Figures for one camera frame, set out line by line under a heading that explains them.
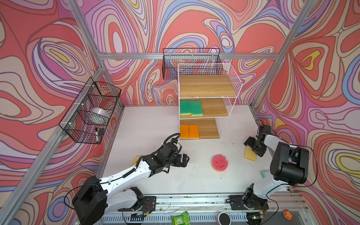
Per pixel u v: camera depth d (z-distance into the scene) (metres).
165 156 0.61
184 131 1.02
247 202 0.68
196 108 0.82
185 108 0.83
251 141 0.88
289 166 0.48
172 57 0.88
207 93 0.70
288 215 0.70
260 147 0.76
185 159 0.72
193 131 0.99
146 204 0.72
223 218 0.65
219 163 0.84
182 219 0.69
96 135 0.72
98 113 0.71
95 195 0.40
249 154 0.89
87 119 0.73
